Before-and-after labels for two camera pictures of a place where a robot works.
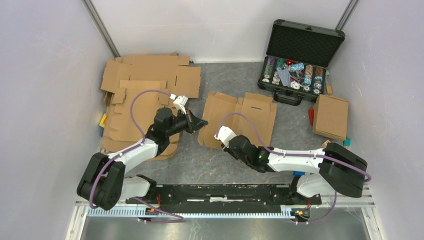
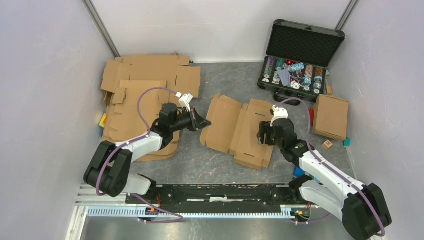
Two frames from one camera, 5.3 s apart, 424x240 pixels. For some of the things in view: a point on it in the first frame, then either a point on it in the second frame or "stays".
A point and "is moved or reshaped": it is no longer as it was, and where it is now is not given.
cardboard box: x=253 y=115 is moved or reshaped
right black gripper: x=227 y=149 → x=264 y=127
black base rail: x=224 y=196 stays
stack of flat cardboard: x=137 y=86 stays
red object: x=311 y=114 stays
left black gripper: x=198 y=123 stays
